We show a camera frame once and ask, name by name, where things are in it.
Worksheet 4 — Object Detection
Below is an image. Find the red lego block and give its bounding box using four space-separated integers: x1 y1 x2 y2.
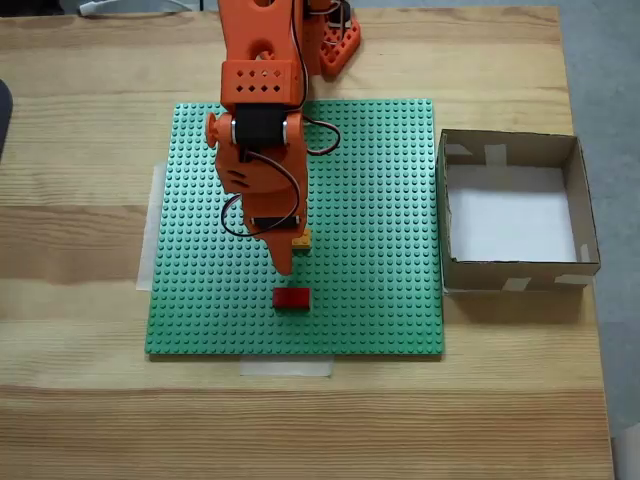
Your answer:
272 287 312 311

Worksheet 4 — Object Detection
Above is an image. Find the green lego baseplate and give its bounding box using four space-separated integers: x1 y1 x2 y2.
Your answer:
143 98 446 361

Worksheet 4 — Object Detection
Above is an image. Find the open cardboard box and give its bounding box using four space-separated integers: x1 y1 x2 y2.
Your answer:
435 128 602 296

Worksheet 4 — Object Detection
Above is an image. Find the wide masking tape strip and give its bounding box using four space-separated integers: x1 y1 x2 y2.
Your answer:
136 160 171 294

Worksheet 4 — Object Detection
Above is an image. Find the black rounded device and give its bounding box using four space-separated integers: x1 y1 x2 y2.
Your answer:
0 78 15 166

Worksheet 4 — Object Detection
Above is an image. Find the gripper servo cable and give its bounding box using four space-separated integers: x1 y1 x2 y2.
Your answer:
221 115 342 239

